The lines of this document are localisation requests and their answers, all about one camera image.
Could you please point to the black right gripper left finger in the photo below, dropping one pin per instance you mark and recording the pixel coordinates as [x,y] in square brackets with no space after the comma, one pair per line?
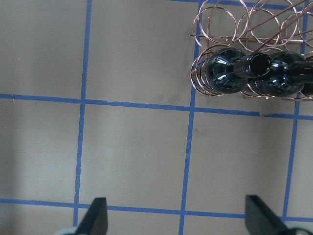
[95,221]

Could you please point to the copper wire bottle basket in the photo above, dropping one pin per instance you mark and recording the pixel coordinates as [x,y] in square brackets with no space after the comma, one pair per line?
[255,29]

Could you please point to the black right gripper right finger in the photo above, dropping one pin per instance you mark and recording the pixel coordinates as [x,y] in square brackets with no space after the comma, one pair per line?
[260,219]

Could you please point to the dark glass wine bottle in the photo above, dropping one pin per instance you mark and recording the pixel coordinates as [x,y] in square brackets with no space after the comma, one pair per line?
[229,69]

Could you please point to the dark wine bottle in basket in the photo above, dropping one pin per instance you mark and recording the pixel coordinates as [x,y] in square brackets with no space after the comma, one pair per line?
[288,74]

